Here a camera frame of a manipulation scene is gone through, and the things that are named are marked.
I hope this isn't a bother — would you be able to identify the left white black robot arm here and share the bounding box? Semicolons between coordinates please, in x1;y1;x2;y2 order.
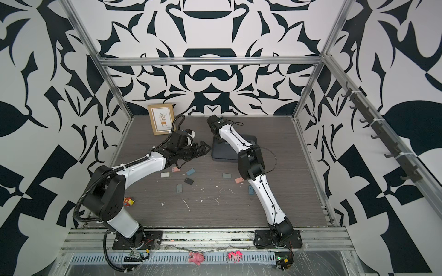
74;129;211;247

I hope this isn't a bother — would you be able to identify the pink clip toy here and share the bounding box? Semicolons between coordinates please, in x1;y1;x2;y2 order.
227;251;243;263

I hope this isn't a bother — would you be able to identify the pink eraser centre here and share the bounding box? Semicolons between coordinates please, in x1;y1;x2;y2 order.
235;177;245;184

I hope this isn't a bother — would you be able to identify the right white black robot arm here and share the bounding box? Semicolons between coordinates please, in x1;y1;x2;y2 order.
207;115;296;248

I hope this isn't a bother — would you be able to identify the wooden picture frame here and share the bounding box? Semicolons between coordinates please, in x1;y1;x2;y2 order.
147;103;174;135

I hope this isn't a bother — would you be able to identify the pink pig toy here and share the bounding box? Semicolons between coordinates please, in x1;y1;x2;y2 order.
188;251;205;266

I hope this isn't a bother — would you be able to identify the small red yellow toy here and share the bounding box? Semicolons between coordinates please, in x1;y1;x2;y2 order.
123;197;135;207

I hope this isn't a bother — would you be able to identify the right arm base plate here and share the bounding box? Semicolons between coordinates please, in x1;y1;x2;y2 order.
253;230;303;249

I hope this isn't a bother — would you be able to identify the dark grey storage box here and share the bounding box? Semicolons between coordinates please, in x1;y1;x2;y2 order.
211;134;257;163

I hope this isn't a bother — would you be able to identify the wall hook rail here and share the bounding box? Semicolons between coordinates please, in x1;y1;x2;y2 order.
343;88;423;183

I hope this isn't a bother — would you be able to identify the black corrugated cable hose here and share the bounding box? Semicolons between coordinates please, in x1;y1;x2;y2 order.
102;230;135;273

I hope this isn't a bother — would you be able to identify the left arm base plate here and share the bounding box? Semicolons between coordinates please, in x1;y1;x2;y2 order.
112;231;163;250

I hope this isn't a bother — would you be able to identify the black eraser left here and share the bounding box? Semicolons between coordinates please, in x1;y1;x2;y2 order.
184;178;194;185

